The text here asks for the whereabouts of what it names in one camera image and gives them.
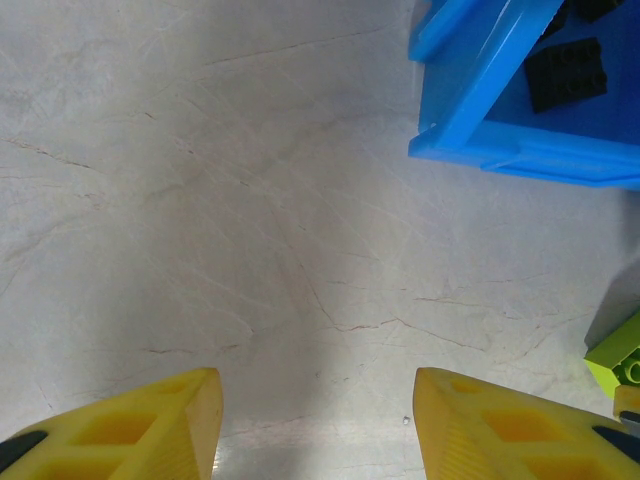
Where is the blue plastic bin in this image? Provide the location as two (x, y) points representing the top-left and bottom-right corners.
(407, 0), (640, 191)

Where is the lime green lego brick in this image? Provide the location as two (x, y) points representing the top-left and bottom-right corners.
(583, 309), (640, 402)

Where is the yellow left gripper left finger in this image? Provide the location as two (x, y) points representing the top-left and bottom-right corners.
(0, 367), (224, 480)

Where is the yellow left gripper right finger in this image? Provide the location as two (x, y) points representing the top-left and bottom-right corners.
(414, 367), (640, 480)

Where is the black lego brick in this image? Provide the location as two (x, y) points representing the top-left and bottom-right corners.
(523, 37), (610, 115)

